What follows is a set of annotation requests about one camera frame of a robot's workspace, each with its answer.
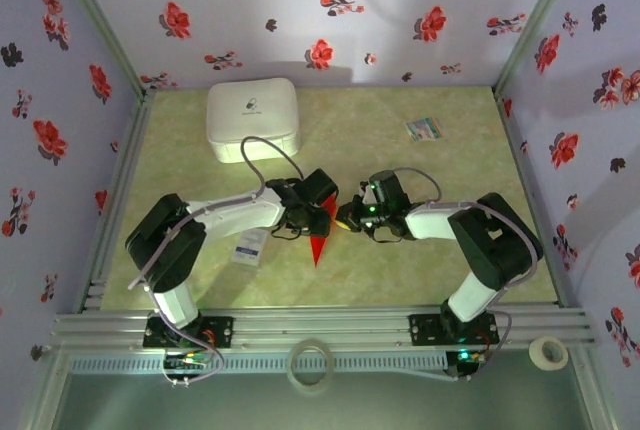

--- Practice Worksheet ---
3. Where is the red paper sheet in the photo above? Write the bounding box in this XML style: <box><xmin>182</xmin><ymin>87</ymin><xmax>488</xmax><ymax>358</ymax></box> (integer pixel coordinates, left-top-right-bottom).
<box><xmin>308</xmin><ymin>194</ymin><xmax>337</xmax><ymax>269</ymax></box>

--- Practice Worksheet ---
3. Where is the white packet with blue band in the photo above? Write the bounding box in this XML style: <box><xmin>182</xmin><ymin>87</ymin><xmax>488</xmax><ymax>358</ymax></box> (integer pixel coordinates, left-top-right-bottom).
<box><xmin>230</xmin><ymin>229</ymin><xmax>269</xmax><ymax>267</ymax></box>

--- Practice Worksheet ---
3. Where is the small teal orange packet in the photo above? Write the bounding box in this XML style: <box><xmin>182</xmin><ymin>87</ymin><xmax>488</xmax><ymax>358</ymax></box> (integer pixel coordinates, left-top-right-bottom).
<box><xmin>403</xmin><ymin>117</ymin><xmax>445</xmax><ymax>144</ymax></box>

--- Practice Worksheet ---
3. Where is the white zip case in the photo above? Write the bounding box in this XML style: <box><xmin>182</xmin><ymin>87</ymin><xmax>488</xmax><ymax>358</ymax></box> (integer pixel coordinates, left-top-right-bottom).
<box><xmin>206</xmin><ymin>77</ymin><xmax>301</xmax><ymax>165</ymax></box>

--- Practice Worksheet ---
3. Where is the small circuit board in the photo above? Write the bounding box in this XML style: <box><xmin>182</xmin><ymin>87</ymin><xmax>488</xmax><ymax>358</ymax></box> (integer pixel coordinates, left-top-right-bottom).
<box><xmin>162</xmin><ymin>352</ymin><xmax>209</xmax><ymax>375</ymax></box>
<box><xmin>447</xmin><ymin>347</ymin><xmax>489</xmax><ymax>376</ymax></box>

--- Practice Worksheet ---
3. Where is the white tape roll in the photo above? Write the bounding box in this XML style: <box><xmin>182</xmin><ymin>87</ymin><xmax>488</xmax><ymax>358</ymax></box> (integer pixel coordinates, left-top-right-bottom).
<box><xmin>528</xmin><ymin>335</ymin><xmax>570</xmax><ymax>371</ymax></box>

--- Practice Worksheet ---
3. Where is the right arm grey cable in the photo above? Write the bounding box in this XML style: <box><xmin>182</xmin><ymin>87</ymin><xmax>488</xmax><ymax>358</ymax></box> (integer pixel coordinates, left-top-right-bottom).
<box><xmin>394</xmin><ymin>166</ymin><xmax>546</xmax><ymax>382</ymax></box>

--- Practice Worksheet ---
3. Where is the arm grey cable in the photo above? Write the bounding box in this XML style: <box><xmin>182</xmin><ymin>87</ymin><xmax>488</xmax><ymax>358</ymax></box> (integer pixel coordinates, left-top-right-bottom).
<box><xmin>127</xmin><ymin>135</ymin><xmax>306</xmax><ymax>387</ymax></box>
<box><xmin>394</xmin><ymin>166</ymin><xmax>546</xmax><ymax>382</ymax></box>

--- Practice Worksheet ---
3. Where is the left arm grey cable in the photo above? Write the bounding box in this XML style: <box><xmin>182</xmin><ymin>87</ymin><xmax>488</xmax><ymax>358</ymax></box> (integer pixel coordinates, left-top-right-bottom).
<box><xmin>127</xmin><ymin>135</ymin><xmax>306</xmax><ymax>387</ymax></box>

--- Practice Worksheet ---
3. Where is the long aluminium mounting rail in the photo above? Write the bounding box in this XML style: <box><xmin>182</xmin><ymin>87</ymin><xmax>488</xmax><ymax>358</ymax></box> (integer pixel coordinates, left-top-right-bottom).
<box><xmin>49</xmin><ymin>303</ymin><xmax>599</xmax><ymax>351</ymax></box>

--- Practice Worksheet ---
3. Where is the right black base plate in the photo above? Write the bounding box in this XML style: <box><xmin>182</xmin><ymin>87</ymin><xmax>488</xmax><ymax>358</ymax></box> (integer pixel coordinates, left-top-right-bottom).
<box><xmin>408</xmin><ymin>313</ymin><xmax>500</xmax><ymax>347</ymax></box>

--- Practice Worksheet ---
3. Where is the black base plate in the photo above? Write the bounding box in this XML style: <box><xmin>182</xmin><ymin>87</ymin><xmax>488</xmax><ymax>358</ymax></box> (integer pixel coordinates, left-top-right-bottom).
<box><xmin>408</xmin><ymin>313</ymin><xmax>500</xmax><ymax>347</ymax></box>
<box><xmin>143</xmin><ymin>314</ymin><xmax>235</xmax><ymax>350</ymax></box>

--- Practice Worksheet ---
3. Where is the clear tape ring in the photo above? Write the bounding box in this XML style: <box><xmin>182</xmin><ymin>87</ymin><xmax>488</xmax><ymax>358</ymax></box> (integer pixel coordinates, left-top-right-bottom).
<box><xmin>285</xmin><ymin>337</ymin><xmax>336</xmax><ymax>396</ymax></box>

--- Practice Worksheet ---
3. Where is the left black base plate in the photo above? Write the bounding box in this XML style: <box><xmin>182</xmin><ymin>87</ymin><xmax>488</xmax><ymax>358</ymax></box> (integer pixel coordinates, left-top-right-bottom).
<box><xmin>143</xmin><ymin>314</ymin><xmax>235</xmax><ymax>350</ymax></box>

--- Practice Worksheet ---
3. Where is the aluminium side rail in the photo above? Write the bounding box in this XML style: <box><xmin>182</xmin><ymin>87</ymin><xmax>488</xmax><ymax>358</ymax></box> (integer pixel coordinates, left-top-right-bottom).
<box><xmin>492</xmin><ymin>87</ymin><xmax>571</xmax><ymax>309</ymax></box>
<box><xmin>74</xmin><ymin>89</ymin><xmax>156</xmax><ymax>314</ymax></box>

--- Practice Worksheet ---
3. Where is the slotted grey cable duct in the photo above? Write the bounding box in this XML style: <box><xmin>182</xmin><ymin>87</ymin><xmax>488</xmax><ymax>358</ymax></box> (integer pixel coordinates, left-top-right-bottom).
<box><xmin>67</xmin><ymin>352</ymin><xmax>449</xmax><ymax>376</ymax></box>

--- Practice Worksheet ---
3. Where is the aluminium corner post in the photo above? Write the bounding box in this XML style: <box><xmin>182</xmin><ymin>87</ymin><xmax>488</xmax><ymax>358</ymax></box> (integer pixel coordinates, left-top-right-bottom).
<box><xmin>47</xmin><ymin>0</ymin><xmax>154</xmax><ymax>101</ymax></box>
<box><xmin>492</xmin><ymin>0</ymin><xmax>586</xmax><ymax>99</ymax></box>

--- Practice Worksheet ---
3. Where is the aluminium frame leg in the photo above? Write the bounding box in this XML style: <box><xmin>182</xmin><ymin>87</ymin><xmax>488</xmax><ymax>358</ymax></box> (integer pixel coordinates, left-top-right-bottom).
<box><xmin>19</xmin><ymin>349</ymin><xmax>71</xmax><ymax>430</ymax></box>
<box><xmin>569</xmin><ymin>349</ymin><xmax>619</xmax><ymax>430</ymax></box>

